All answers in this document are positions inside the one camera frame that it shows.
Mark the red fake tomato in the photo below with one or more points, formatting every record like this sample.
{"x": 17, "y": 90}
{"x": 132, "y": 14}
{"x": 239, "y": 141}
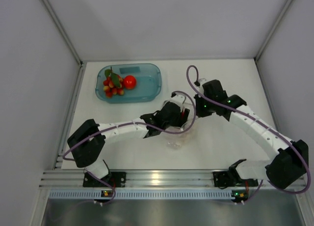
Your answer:
{"x": 129, "y": 82}

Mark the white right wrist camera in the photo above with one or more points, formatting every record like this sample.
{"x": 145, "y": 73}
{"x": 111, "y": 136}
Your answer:
{"x": 198, "y": 83}

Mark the teal plastic bin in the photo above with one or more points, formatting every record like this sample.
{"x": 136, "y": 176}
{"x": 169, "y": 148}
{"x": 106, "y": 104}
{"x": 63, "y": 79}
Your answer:
{"x": 148, "y": 83}

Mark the grey slotted cable duct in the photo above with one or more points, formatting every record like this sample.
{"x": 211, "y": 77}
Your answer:
{"x": 132, "y": 194}

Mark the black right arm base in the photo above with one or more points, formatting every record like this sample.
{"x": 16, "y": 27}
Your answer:
{"x": 225, "y": 179}

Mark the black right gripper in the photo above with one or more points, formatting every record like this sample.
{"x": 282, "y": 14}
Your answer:
{"x": 200, "y": 112}

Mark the clear zip top bag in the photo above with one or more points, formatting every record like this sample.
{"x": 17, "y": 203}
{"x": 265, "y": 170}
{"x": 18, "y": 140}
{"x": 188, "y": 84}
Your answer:
{"x": 177, "y": 141}

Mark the aluminium mounting rail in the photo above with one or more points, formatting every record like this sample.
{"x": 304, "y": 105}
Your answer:
{"x": 134, "y": 179}

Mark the aluminium frame post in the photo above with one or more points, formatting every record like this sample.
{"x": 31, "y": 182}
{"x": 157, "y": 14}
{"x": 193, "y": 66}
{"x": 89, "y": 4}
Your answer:
{"x": 274, "y": 27}
{"x": 58, "y": 24}

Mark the aluminium frame post left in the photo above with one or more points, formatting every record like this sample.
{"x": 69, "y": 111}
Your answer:
{"x": 58, "y": 24}

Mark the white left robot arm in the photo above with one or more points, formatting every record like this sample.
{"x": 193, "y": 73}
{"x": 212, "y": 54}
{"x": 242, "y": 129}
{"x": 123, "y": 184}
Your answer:
{"x": 87, "y": 142}

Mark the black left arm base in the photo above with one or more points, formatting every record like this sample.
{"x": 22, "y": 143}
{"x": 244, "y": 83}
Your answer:
{"x": 114, "y": 179}

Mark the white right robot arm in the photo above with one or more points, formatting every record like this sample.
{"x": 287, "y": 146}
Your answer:
{"x": 287, "y": 159}

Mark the red fake cherry bunch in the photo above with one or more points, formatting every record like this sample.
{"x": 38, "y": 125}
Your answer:
{"x": 113, "y": 84}

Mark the aluminium frame post right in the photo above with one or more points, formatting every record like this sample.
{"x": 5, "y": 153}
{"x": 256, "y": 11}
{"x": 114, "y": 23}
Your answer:
{"x": 274, "y": 27}

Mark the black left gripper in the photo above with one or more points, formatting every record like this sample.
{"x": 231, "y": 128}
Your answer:
{"x": 180, "y": 121}

